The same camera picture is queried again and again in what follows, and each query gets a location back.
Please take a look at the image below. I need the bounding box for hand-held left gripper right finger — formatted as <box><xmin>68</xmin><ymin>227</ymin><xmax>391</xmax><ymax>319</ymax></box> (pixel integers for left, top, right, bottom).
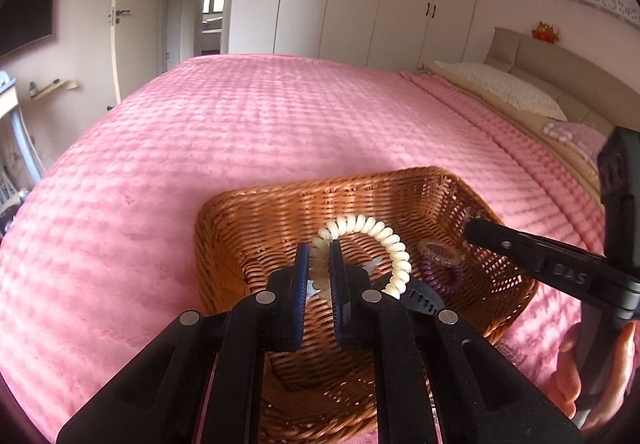
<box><xmin>327</xmin><ymin>240</ymin><xmax>584</xmax><ymax>444</ymax></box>

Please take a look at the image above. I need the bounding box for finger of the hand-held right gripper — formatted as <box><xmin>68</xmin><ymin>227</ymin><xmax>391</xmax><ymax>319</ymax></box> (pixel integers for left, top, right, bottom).
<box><xmin>462</xmin><ymin>218</ymin><xmax>612</xmax><ymax>301</ymax></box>

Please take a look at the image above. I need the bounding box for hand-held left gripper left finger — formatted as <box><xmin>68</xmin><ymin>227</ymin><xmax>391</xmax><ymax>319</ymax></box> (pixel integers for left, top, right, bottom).
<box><xmin>56</xmin><ymin>243</ymin><xmax>313</xmax><ymax>444</ymax></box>

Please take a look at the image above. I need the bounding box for brown wicker basket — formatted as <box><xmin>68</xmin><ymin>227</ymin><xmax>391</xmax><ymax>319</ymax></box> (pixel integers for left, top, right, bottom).
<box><xmin>194</xmin><ymin>166</ymin><xmax>540</xmax><ymax>444</ymax></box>

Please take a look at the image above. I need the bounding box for cream spiral hair tie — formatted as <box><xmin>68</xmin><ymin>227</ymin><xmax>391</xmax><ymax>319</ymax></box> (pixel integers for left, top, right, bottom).
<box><xmin>307</xmin><ymin>215</ymin><xmax>412</xmax><ymax>300</ymax></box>

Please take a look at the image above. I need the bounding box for person's right hand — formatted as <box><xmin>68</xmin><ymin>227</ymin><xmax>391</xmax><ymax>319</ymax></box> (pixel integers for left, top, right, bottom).
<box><xmin>544</xmin><ymin>321</ymin><xmax>637</xmax><ymax>434</ymax></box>

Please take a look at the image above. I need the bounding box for purple patterned pillow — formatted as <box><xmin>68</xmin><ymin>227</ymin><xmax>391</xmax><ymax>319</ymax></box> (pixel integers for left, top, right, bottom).
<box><xmin>542</xmin><ymin>121</ymin><xmax>609</xmax><ymax>161</ymax></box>

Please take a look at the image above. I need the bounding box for beige bed sheet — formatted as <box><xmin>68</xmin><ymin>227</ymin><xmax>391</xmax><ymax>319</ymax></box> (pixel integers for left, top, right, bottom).
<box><xmin>414</xmin><ymin>62</ymin><xmax>603</xmax><ymax>205</ymax></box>

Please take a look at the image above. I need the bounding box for black hair clip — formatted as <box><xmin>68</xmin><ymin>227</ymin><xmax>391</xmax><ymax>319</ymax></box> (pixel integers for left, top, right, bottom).
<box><xmin>385</xmin><ymin>281</ymin><xmax>449</xmax><ymax>318</ymax></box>

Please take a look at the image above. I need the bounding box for beige upholstered headboard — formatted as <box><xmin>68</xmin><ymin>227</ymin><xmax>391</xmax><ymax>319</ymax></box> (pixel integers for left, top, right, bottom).
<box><xmin>484</xmin><ymin>27</ymin><xmax>640</xmax><ymax>147</ymax></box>

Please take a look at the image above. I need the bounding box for pink quilted blanket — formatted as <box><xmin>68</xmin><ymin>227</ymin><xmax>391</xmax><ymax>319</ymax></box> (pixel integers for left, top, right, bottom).
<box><xmin>0</xmin><ymin>55</ymin><xmax>623</xmax><ymax>444</ymax></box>

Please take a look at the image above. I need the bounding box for white patterned pillow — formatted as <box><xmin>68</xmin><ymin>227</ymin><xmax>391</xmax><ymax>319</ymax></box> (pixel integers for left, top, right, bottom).
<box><xmin>434</xmin><ymin>60</ymin><xmax>569</xmax><ymax>121</ymax></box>

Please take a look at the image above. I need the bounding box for orange decoration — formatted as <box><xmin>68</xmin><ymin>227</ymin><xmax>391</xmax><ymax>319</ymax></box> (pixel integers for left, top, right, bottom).
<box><xmin>531</xmin><ymin>20</ymin><xmax>560</xmax><ymax>44</ymax></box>

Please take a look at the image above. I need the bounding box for white door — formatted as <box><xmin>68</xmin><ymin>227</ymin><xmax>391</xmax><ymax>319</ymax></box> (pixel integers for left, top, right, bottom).
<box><xmin>110</xmin><ymin>0</ymin><xmax>177</xmax><ymax>106</ymax></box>

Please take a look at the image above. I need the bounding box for grey exercise machine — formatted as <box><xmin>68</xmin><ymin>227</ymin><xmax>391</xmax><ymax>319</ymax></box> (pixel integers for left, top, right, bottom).
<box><xmin>0</xmin><ymin>69</ymin><xmax>47</xmax><ymax>230</ymax></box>

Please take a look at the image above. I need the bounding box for purple spiral hair tie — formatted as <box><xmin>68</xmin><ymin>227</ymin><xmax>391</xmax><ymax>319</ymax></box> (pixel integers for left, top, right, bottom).
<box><xmin>418</xmin><ymin>258</ymin><xmax>459</xmax><ymax>299</ymax></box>

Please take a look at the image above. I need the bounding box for wooden wall shelf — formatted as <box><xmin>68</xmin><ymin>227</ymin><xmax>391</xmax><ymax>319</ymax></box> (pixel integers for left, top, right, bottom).
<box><xmin>27</xmin><ymin>79</ymin><xmax>79</xmax><ymax>100</ymax></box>

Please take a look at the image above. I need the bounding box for black wall television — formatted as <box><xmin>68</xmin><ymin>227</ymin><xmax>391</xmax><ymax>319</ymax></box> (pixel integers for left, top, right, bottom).
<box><xmin>0</xmin><ymin>0</ymin><xmax>61</xmax><ymax>58</ymax></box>

